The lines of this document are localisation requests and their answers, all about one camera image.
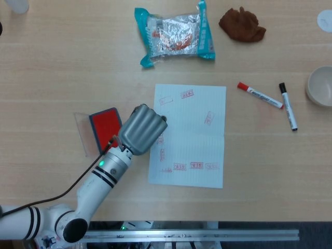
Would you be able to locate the black whiteboard marker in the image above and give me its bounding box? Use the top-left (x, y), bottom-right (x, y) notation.
top-left (278, 82), bottom-right (299, 132)

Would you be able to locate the red whiteboard marker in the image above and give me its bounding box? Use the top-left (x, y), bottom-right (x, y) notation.
top-left (237, 81), bottom-right (285, 110)

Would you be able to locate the white lined paper sheet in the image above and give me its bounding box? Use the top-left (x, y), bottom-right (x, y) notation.
top-left (147, 83), bottom-right (227, 189)

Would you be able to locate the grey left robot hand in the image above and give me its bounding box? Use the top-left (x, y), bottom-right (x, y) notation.
top-left (118, 104), bottom-right (169, 157)

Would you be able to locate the white printed plastic bag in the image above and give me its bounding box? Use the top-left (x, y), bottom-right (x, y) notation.
top-left (33, 232), bottom-right (66, 249)

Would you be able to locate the teal foil snack bag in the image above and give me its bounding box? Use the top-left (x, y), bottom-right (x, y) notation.
top-left (133, 0), bottom-right (216, 70)

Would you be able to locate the beige bowl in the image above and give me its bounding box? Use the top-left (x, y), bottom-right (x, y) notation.
top-left (305, 65), bottom-right (332, 107)

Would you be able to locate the red ink pad clear lid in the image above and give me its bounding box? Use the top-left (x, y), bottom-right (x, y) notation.
top-left (73, 107), bottom-right (123, 158)

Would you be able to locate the brown crumpled cloth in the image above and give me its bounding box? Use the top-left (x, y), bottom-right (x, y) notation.
top-left (218, 6), bottom-right (267, 44)

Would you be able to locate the aluminium rail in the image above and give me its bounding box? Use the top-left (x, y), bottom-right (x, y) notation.
top-left (85, 228), bottom-right (301, 243)

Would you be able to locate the clear plastic cup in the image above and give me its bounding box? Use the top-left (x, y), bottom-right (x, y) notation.
top-left (4, 0), bottom-right (30, 15)

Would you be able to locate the white device with green light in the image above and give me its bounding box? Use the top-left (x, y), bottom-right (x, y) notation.
top-left (121, 220), bottom-right (155, 231)

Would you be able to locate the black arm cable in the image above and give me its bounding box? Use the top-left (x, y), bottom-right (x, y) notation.
top-left (0, 135), bottom-right (122, 216)

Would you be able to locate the white round lid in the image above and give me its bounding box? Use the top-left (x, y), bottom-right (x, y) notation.
top-left (316, 9), bottom-right (332, 34)

